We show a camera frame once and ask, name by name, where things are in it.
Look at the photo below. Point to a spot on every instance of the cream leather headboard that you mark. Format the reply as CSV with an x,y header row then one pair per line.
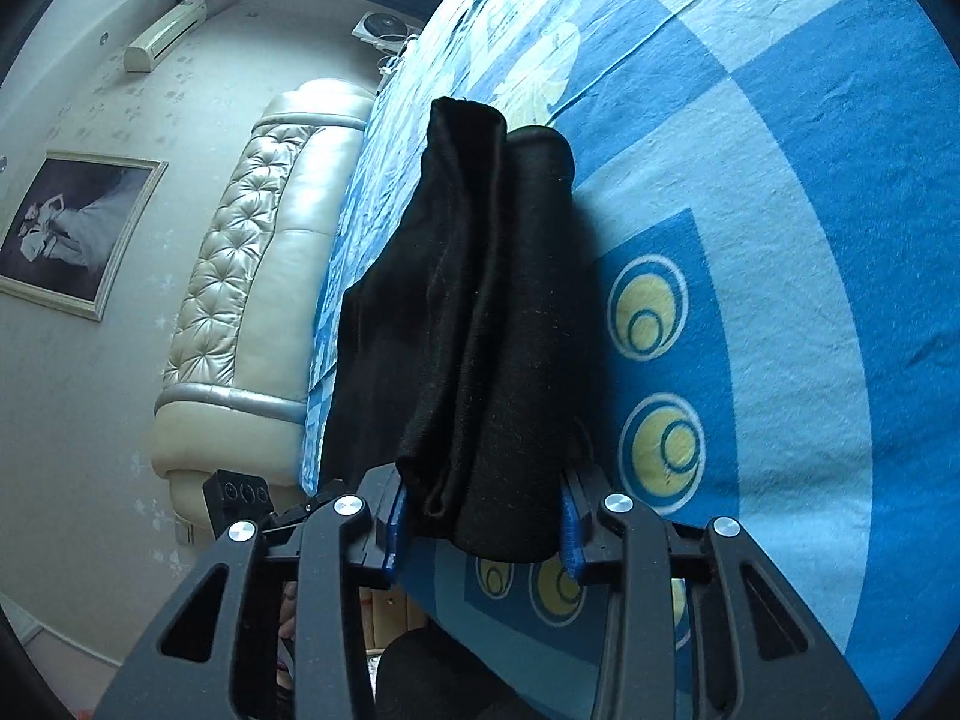
x,y
247,277

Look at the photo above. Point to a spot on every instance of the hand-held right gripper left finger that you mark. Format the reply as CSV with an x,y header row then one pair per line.
x,y
394,532

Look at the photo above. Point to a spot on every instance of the white round appliance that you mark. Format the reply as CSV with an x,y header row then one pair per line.
x,y
382,26

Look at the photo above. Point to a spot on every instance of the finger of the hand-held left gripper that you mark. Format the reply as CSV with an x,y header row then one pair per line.
x,y
296,510

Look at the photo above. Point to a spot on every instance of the white air conditioner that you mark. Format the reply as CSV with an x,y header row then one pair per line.
x,y
165,34

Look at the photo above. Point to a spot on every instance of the framed wall picture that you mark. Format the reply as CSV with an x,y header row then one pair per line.
x,y
71,232

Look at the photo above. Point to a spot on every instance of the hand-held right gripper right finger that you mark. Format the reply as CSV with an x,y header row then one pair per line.
x,y
570,540

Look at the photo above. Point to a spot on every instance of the person's leg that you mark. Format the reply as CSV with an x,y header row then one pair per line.
x,y
450,682

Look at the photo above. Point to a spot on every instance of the black pants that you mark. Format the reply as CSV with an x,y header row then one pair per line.
x,y
487,315

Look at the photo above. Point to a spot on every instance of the blue patterned bedsheet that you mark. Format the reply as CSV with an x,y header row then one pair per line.
x,y
787,240

